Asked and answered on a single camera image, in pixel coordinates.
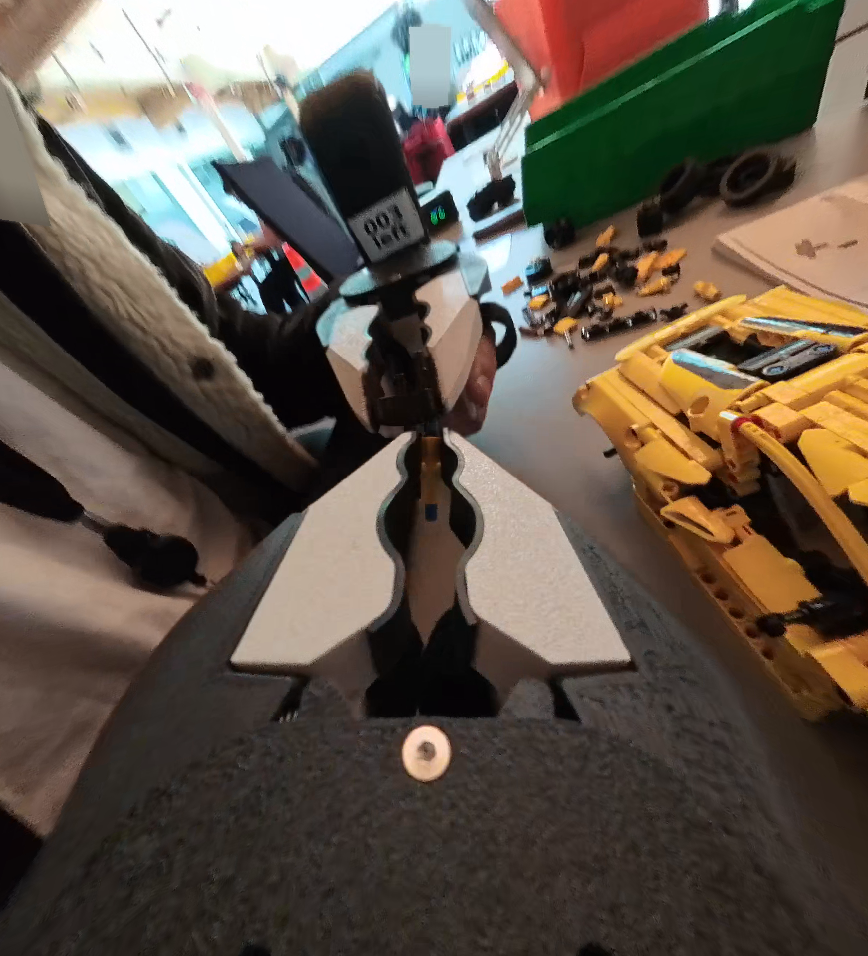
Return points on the small green digit clock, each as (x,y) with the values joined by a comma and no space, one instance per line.
(440,209)

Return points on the person's left hand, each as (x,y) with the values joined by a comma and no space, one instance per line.
(475,396)

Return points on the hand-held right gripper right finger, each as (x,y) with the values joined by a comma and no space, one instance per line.
(546,597)

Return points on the pile of loose brick pieces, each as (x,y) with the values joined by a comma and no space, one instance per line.
(590,291)

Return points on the green low storage bin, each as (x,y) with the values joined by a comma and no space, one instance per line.
(665,127)

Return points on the orange traffic cone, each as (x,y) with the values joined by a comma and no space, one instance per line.
(303,273)

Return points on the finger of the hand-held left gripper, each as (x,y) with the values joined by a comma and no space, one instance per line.
(456,328)
(344,358)

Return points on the wooden board document stand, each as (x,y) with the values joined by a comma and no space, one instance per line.
(512,97)

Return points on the black flat panel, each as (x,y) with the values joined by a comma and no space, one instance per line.
(292,216)

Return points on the open instruction booklet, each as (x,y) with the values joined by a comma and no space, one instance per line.
(837,239)

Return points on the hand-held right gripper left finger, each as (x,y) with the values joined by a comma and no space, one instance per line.
(322,597)

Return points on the black toy tire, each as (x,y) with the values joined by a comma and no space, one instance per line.
(755,179)
(559,235)
(680,187)
(650,216)

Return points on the yellow brick toy car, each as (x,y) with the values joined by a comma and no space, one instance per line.
(777,448)

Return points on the person's left forearm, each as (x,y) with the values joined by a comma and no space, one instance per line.
(277,351)

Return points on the person's torso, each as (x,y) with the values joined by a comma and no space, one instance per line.
(68,635)

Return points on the small yellow black brick assembly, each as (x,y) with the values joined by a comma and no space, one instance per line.
(431,470)

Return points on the red tote bag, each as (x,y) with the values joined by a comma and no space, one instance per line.
(605,45)

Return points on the grey desk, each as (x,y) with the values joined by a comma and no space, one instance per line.
(553,463)

